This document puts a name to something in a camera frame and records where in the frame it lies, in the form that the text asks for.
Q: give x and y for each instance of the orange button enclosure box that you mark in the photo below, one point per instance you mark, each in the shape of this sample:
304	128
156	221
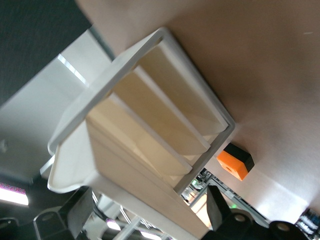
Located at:
232	165

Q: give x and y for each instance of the white flat board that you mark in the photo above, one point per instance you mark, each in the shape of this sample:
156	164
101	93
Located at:
82	105

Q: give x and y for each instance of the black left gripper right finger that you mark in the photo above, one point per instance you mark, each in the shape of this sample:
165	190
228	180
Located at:
216	210

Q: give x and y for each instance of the white plastic drawer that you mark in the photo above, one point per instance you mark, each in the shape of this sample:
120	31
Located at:
182	90
160	115
112	162
140	140

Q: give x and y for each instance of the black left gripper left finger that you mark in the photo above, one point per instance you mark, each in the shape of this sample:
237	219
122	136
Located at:
80	212

